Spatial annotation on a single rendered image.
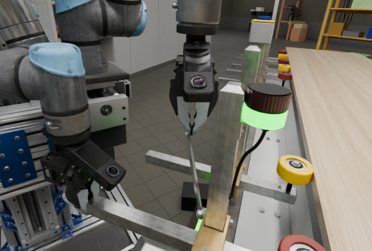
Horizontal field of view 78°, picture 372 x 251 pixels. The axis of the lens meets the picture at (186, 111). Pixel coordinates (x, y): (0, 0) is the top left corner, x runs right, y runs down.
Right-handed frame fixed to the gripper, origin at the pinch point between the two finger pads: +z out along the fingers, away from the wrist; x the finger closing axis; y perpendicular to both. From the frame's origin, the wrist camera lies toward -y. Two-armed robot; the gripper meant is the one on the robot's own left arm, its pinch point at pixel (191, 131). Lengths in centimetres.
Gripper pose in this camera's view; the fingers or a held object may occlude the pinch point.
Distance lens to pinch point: 46.2
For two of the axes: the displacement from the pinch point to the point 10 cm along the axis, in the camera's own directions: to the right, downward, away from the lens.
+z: -0.4, 9.0, 4.3
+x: -10.0, -0.4, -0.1
